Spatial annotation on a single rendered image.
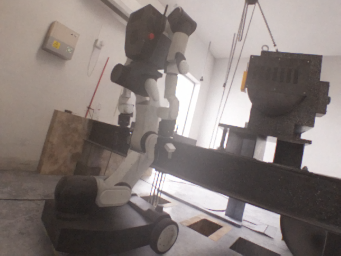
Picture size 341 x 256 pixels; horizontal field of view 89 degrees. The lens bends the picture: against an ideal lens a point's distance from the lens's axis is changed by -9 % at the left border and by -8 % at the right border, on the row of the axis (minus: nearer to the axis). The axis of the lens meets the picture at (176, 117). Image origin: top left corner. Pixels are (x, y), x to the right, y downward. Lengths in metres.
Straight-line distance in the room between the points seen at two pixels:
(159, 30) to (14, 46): 1.44
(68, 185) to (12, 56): 1.46
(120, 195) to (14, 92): 1.46
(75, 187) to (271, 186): 1.04
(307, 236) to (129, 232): 1.22
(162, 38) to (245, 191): 1.04
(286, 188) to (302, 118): 0.68
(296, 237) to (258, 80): 1.19
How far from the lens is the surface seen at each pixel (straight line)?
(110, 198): 1.12
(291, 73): 1.67
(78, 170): 2.34
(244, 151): 2.23
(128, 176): 1.19
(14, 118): 2.21
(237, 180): 1.27
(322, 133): 4.03
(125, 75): 1.08
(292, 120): 1.70
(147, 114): 1.18
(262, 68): 1.67
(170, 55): 1.07
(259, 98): 1.58
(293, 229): 1.73
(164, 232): 1.22
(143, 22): 1.18
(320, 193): 1.23
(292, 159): 2.02
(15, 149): 2.27
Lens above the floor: 0.65
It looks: 7 degrees up
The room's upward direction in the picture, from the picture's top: 14 degrees clockwise
